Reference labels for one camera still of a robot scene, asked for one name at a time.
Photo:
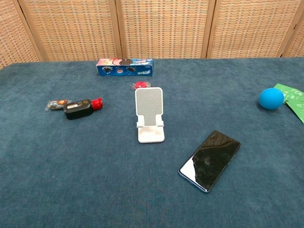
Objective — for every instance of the black smartphone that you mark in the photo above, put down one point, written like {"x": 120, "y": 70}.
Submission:
{"x": 213, "y": 159}

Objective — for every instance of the white phone stand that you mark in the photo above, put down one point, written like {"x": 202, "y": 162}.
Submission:
{"x": 149, "y": 111}

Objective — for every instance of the red wrapped candy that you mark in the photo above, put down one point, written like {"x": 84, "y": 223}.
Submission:
{"x": 140, "y": 84}

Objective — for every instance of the blue cookie box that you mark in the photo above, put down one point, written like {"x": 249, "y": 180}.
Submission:
{"x": 126, "y": 70}

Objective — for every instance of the black bottle with red cap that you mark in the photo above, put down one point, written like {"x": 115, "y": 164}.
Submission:
{"x": 78, "y": 109}

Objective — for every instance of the woven wooden folding screen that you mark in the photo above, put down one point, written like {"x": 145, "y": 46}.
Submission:
{"x": 161, "y": 28}

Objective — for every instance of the dark wrapped candy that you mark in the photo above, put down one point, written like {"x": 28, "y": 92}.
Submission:
{"x": 55, "y": 105}

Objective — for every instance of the blue ball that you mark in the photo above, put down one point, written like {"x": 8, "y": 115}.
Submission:
{"x": 271, "y": 98}

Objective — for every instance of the green sachet packet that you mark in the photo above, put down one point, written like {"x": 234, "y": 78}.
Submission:
{"x": 291, "y": 91}
{"x": 298, "y": 111}

